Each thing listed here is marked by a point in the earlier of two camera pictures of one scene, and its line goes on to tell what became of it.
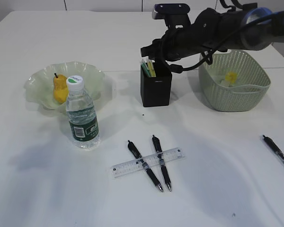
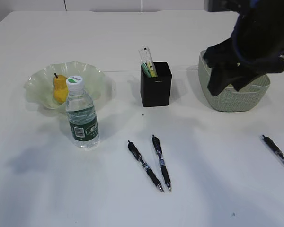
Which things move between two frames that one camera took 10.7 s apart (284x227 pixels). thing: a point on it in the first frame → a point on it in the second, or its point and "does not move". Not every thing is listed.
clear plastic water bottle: [81, 115] does not move
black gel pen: [134, 149] does not move
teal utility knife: [151, 68] → [146, 69]
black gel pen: [158, 147] does not move
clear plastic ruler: [150, 161] → [147, 61]
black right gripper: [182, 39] → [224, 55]
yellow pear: [60, 88] does not move
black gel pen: [280, 153] does not move
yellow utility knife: [150, 68] does not move
